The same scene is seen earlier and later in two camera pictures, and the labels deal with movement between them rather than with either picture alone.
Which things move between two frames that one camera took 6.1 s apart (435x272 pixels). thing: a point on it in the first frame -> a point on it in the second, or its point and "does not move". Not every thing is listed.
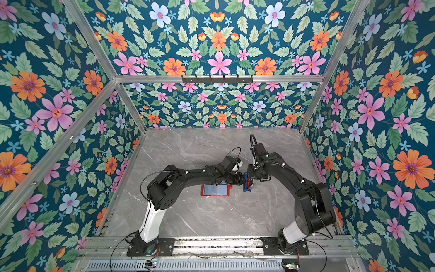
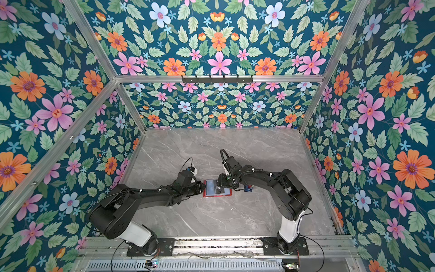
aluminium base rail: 114,249 does not move
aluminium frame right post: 335,64 does not move
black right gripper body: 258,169 -> 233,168
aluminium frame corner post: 78,13 does not move
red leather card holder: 214,190 does not move
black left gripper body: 234,179 -> 192,189
